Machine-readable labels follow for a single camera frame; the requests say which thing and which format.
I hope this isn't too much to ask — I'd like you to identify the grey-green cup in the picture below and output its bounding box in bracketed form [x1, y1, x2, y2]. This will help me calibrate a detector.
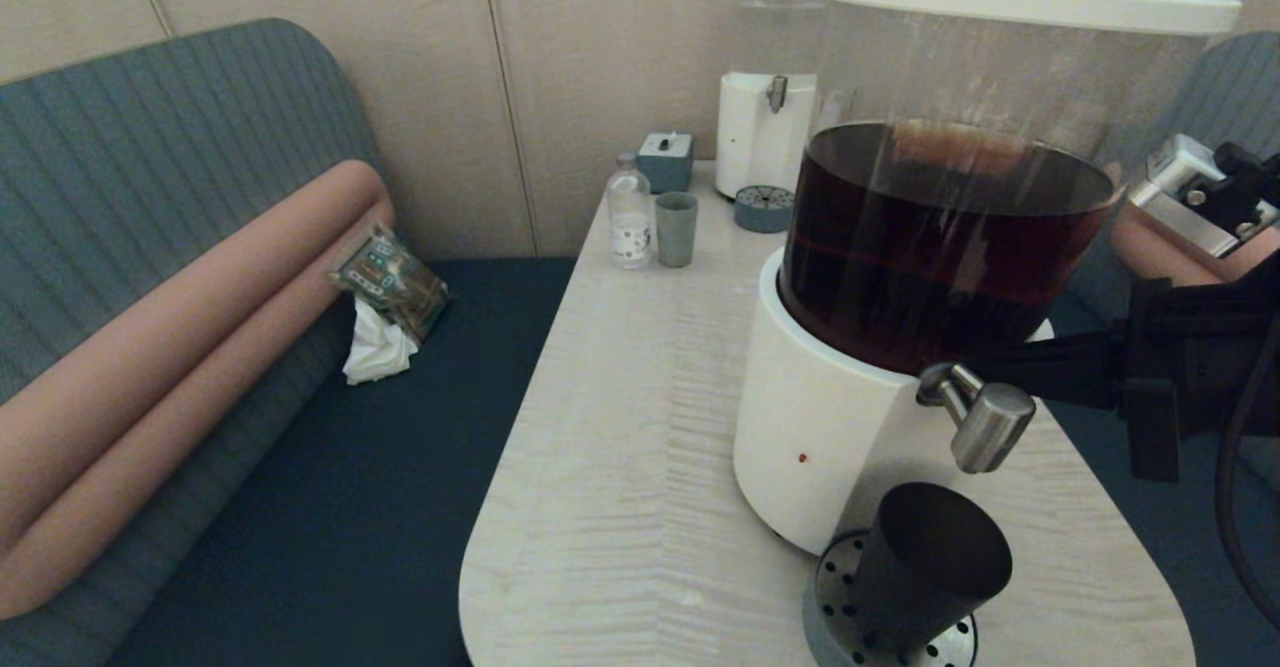
[655, 192, 699, 268]

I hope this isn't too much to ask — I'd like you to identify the clear plastic bottle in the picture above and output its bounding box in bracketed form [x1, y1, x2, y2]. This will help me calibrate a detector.
[607, 153, 654, 270]

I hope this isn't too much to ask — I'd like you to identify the black plastic cup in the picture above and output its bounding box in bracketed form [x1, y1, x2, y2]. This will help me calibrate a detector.
[850, 481, 1014, 656]

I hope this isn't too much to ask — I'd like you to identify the teal upholstered bench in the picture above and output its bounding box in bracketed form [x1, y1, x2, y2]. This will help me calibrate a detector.
[1035, 30, 1280, 667]
[0, 17, 581, 667]

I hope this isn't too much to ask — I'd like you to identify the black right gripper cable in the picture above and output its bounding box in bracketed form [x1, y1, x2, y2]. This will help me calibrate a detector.
[1215, 317, 1280, 628]

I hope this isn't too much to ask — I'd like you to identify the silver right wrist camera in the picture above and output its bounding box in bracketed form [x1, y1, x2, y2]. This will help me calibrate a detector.
[1128, 134, 1280, 258]

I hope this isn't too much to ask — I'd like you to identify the large silver dispenser tap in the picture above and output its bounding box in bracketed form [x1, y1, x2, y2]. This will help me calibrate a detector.
[918, 362, 1037, 475]

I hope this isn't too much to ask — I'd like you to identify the large dispenser with dark tea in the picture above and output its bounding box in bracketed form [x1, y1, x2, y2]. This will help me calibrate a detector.
[732, 0, 1223, 556]

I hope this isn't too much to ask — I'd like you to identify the small grey drip tray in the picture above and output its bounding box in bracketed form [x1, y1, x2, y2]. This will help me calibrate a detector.
[734, 184, 796, 235]

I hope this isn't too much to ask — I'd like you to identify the pink cylindrical bolster cushion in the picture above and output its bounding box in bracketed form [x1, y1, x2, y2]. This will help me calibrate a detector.
[0, 159, 389, 558]
[0, 197, 398, 620]
[1108, 202, 1280, 290]

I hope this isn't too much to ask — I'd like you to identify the blue-grey tissue box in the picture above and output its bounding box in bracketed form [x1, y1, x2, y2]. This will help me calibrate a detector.
[637, 132, 694, 195]

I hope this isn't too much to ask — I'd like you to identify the large grey perforated drip tray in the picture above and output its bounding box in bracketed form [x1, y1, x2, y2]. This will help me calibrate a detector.
[801, 530, 978, 667]

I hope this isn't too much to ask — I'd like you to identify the crumpled white tissue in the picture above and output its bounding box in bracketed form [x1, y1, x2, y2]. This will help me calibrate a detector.
[343, 297, 421, 387]

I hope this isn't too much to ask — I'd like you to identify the small white clear dispenser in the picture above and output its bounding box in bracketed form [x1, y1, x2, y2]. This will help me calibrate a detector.
[715, 0, 843, 202]

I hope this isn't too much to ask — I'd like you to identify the green snack packet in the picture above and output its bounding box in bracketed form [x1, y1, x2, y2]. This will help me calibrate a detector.
[328, 224, 453, 341]

